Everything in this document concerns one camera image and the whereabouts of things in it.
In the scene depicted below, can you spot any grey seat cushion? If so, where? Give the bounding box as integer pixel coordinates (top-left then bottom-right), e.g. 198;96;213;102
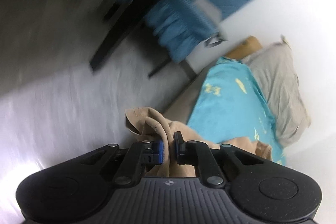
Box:
179;0;228;47

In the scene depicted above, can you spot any teal printed bed sheet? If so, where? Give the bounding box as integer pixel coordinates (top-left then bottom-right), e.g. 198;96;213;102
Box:
187;56;287;167

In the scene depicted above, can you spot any white and black table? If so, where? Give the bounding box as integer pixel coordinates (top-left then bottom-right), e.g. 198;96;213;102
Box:
89;0;201;73

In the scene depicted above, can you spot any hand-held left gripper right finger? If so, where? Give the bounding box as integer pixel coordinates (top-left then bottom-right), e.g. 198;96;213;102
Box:
172;131;266;186

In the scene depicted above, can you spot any grey pillow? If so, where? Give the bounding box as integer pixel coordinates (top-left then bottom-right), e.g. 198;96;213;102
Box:
243;34;312;148

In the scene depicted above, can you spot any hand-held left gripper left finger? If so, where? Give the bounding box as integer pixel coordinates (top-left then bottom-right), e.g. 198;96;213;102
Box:
79;139;165;186

